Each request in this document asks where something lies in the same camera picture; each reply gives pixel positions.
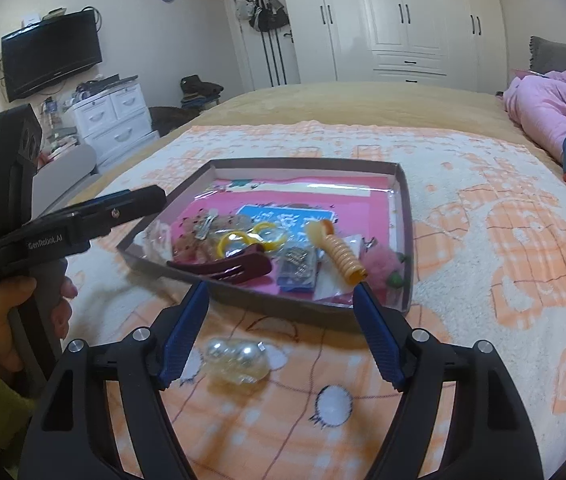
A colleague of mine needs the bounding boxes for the black hanging straps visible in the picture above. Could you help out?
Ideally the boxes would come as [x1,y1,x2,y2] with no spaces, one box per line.
[260,30,285,86]

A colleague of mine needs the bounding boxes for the folded clothes pile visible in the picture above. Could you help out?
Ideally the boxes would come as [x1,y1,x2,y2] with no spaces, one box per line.
[179,75,225,108]

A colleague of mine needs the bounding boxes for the white drawer cabinet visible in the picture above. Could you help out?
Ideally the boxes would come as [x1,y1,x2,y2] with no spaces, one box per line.
[70,82,161,168]

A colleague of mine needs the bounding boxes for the person's left hand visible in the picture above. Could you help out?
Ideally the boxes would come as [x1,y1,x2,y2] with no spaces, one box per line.
[0,277,78,371]

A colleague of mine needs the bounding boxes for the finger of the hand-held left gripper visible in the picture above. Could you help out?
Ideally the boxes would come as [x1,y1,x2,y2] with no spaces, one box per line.
[65,190,136,216]
[78,185,168,242]

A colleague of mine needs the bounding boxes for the pile of small desk items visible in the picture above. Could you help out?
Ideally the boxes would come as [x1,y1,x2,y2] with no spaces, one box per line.
[38,80,94,157]

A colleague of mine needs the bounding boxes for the blue printed card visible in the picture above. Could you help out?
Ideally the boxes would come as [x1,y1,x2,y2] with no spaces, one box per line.
[235,204,339,233]

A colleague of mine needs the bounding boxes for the pink pompom hair tie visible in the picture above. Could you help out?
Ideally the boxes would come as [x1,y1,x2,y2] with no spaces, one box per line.
[363,250,407,292]

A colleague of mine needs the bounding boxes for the yellow bedspread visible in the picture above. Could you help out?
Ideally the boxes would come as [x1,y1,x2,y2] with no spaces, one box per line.
[70,81,566,201]

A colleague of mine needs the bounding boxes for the white door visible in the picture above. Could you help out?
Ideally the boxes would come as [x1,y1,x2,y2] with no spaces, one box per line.
[223,0,300,92]

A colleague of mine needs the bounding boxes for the brown bag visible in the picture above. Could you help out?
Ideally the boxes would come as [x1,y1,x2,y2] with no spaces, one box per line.
[149,106,201,137]

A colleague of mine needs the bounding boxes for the small clear plastic bag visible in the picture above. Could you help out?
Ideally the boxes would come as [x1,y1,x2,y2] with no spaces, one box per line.
[313,234,379,307]

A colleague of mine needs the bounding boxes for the white wardrobe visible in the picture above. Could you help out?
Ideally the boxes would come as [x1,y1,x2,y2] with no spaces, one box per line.
[195,0,509,86]

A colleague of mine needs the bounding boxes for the yellow bangle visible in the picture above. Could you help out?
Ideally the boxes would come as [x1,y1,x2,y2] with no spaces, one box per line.
[215,230,256,259]
[252,221,286,247]

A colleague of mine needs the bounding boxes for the pink quilt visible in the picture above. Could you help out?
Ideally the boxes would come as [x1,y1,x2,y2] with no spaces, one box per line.
[503,67,566,161]

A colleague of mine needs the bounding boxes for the pearl beads clear bag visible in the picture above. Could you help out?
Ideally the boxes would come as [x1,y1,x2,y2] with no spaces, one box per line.
[205,337,270,386]

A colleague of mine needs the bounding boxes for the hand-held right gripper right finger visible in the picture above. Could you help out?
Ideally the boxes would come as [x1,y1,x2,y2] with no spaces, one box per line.
[353,282,539,480]

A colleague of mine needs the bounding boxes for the black television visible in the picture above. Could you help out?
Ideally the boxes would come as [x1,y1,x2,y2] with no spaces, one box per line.
[1,8,102,102]

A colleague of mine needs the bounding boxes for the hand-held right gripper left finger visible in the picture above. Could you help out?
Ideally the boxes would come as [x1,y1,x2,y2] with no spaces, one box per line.
[19,282,211,480]

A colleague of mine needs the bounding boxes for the dark hanging handbag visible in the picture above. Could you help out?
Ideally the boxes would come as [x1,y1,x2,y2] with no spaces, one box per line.
[249,0,290,31]

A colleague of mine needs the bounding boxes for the silver hair clip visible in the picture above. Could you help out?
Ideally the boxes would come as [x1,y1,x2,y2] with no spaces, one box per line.
[194,210,217,241]

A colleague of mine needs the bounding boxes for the shallow cardboard box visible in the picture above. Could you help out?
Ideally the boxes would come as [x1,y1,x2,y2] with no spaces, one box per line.
[115,158,412,318]

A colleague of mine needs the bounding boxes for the orange white printed blanket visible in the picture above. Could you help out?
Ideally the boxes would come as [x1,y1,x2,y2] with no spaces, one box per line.
[60,121,566,480]

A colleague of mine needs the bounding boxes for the maroon hair clip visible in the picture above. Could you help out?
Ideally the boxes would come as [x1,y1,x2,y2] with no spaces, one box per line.
[167,249,273,283]

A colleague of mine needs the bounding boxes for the black set-top box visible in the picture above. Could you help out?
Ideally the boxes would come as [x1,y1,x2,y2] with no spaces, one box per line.
[90,74,140,92]

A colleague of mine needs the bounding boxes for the blue hairpin card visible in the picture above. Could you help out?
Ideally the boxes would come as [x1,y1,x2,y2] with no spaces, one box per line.
[275,247,325,293]

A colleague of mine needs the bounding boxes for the orange banana clip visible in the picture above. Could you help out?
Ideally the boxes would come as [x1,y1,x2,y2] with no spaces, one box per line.
[305,220,369,286]

